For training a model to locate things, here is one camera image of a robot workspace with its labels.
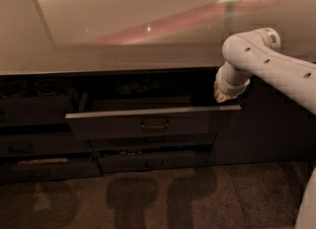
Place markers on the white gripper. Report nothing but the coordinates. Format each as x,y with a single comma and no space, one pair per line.
229,91

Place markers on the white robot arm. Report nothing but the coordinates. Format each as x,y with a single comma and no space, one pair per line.
255,54

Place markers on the green snack bag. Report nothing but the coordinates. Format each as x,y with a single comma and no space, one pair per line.
131,88

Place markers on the dark grey drawer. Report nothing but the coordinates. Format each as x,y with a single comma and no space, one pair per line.
41,144
152,161
34,110
138,143
144,117
47,172

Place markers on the dark packages in left drawer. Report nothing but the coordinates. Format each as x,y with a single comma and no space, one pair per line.
31,88

